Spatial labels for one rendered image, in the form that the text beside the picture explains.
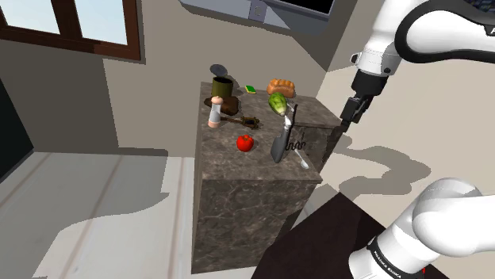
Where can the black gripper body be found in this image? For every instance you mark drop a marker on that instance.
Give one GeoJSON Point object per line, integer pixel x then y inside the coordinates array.
{"type": "Point", "coordinates": [369, 84]}

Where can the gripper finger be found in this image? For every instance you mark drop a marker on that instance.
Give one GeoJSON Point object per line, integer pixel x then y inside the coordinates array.
{"type": "Point", "coordinates": [350, 111]}
{"type": "Point", "coordinates": [367, 106]}

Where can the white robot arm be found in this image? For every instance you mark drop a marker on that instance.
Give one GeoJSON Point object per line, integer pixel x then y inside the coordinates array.
{"type": "Point", "coordinates": [444, 220]}

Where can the silver spoon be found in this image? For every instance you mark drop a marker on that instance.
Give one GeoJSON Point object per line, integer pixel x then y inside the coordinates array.
{"type": "Point", "coordinates": [304, 163]}

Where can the brown bread loaf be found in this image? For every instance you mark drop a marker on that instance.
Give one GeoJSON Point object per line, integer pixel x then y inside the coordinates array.
{"type": "Point", "coordinates": [281, 87]}

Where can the green lettuce head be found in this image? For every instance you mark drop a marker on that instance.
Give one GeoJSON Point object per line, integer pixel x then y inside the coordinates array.
{"type": "Point", "coordinates": [277, 102]}

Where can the grey cleaver knife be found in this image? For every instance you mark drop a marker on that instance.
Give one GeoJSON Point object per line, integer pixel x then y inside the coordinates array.
{"type": "Point", "coordinates": [278, 148]}

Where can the green and yellow sponge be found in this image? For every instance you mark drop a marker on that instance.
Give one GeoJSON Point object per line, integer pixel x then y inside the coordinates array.
{"type": "Point", "coordinates": [251, 89]}

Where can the dark bronze ornate spoon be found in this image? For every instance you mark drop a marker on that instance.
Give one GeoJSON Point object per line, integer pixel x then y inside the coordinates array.
{"type": "Point", "coordinates": [247, 122]}

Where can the red tomato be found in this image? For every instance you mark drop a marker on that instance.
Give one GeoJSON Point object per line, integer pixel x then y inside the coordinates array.
{"type": "Point", "coordinates": [244, 143]}

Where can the brown wooden board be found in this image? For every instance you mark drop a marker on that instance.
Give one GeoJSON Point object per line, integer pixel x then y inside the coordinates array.
{"type": "Point", "coordinates": [231, 105]}

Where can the grey appliance with black window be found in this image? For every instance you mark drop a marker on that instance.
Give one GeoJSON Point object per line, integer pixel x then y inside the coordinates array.
{"type": "Point", "coordinates": [270, 13]}

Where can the open olive tin can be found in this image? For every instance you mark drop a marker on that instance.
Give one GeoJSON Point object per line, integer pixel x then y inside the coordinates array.
{"type": "Point", "coordinates": [222, 88]}

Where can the white and pink pepper mill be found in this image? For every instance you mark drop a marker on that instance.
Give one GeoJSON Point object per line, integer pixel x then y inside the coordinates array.
{"type": "Point", "coordinates": [215, 112]}

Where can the dark robot stand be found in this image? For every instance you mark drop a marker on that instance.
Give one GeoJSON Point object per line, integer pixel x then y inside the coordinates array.
{"type": "Point", "coordinates": [325, 243]}

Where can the brown framed window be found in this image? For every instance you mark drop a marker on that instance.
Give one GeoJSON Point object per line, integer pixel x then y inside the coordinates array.
{"type": "Point", "coordinates": [77, 40]}

